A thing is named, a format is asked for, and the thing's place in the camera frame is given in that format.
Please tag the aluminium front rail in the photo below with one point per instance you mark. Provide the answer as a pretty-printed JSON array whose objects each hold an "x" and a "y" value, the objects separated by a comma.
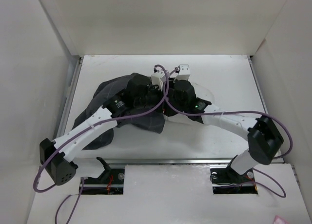
[{"x": 168, "y": 161}]

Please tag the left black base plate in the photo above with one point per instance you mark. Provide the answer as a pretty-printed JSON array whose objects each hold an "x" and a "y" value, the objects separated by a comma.
[{"x": 100, "y": 178}]

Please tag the white pillow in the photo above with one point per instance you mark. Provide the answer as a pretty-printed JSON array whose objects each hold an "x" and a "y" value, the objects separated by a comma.
[{"x": 201, "y": 92}]

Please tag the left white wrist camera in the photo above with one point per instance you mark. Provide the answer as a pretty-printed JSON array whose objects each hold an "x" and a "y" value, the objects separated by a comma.
[{"x": 158, "y": 78}]

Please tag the dark grey checked pillowcase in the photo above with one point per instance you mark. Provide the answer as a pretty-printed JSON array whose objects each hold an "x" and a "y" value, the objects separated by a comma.
[{"x": 153, "y": 121}]

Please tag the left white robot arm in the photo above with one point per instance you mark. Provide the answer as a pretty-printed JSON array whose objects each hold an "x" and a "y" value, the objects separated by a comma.
[{"x": 58, "y": 156}]

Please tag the pink object at corner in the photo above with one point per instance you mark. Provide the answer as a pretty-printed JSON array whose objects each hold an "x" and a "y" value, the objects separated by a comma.
[{"x": 279, "y": 220}]

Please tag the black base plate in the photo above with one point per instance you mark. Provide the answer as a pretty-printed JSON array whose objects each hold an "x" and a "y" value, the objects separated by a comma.
[
  {"x": 227, "y": 181},
  {"x": 100, "y": 178}
]

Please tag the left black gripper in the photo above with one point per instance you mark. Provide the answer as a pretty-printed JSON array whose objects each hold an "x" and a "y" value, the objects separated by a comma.
[{"x": 155, "y": 88}]

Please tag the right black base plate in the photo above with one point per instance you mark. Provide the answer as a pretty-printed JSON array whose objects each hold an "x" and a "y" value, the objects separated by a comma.
[{"x": 227, "y": 181}]

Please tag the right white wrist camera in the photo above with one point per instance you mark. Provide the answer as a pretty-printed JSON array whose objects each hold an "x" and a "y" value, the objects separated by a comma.
[{"x": 183, "y": 72}]

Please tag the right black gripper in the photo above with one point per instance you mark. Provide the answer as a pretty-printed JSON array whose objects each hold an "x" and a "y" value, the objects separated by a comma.
[{"x": 172, "y": 85}]

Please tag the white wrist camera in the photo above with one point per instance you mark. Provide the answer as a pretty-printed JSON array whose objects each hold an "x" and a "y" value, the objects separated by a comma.
[
  {"x": 158, "y": 78},
  {"x": 183, "y": 72}
]

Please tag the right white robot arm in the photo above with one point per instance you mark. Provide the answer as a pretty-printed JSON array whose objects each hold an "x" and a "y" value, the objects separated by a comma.
[{"x": 263, "y": 137}]

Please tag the aluminium right rail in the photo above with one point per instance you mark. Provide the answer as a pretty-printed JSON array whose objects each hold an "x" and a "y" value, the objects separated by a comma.
[{"x": 257, "y": 83}]

